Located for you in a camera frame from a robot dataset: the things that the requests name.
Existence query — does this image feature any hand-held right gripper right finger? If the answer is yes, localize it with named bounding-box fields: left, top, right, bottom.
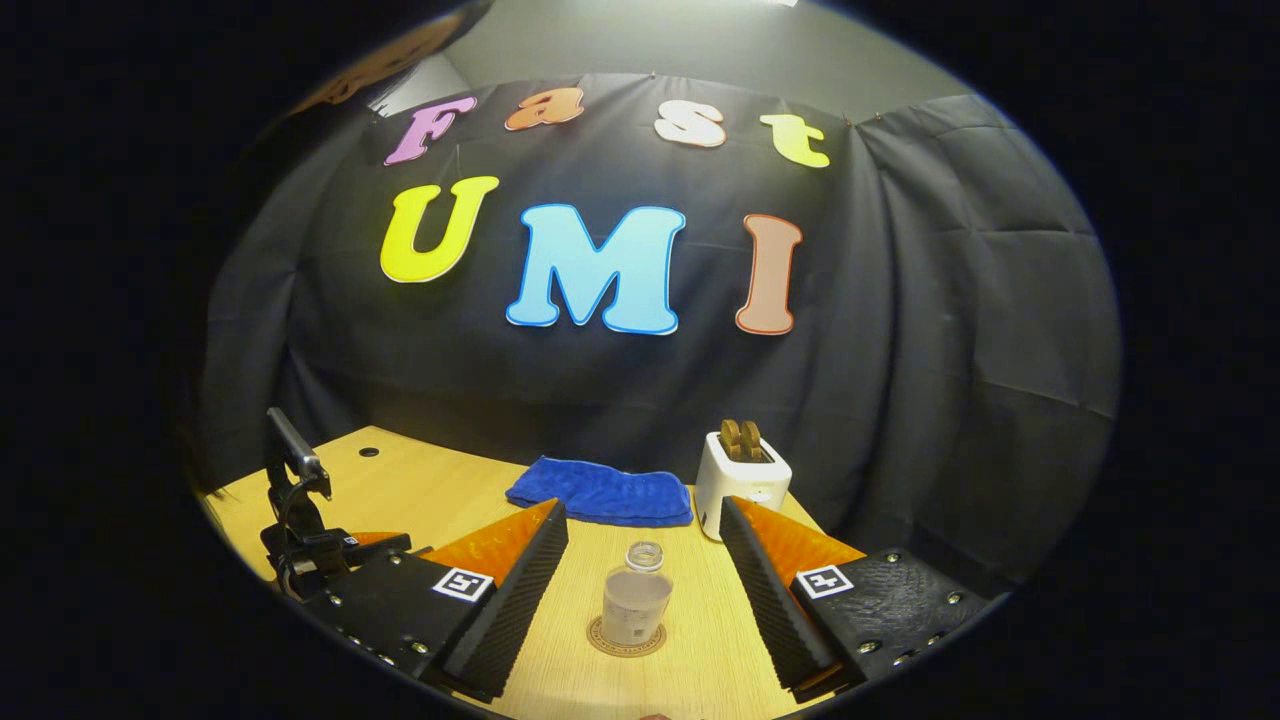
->
left=719, top=495, right=993, bottom=703

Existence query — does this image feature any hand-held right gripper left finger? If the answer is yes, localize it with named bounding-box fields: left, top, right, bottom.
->
left=300, top=498, right=571, bottom=703

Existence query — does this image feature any round cork coaster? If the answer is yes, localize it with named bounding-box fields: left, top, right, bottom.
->
left=587, top=615, right=668, bottom=658

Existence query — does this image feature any clear water bottle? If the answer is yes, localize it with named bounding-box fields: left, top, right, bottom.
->
left=602, top=541, right=674, bottom=647

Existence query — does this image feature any white toaster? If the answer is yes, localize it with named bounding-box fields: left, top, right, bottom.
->
left=694, top=432, right=793, bottom=542

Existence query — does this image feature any blue towel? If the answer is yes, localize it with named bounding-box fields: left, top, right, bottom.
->
left=505, top=456, right=694, bottom=528

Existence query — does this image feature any black backdrop cloth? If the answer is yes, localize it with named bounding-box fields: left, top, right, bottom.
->
left=195, top=72, right=1121, bottom=591

